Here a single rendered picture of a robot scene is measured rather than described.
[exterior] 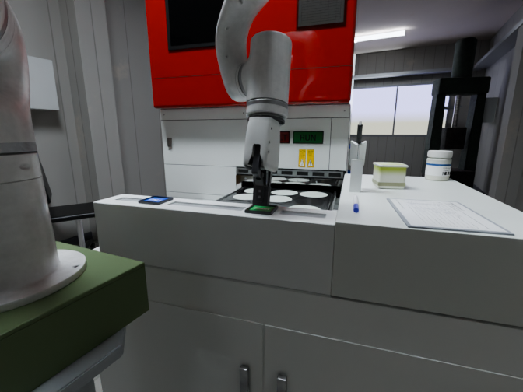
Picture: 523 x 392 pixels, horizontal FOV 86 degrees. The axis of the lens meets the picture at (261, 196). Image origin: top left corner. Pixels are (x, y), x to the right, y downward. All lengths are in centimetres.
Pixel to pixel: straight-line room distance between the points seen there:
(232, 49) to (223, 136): 62
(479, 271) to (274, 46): 52
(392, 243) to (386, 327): 16
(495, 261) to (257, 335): 45
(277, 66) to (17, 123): 41
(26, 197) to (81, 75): 284
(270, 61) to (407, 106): 717
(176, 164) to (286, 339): 96
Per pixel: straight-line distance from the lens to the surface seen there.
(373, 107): 773
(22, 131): 49
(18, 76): 57
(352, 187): 78
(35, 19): 344
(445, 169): 107
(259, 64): 59
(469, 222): 60
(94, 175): 328
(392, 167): 85
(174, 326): 75
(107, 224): 75
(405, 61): 786
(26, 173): 49
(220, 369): 76
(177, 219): 62
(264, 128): 54
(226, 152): 123
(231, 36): 65
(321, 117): 112
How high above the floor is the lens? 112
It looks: 13 degrees down
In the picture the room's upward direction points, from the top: straight up
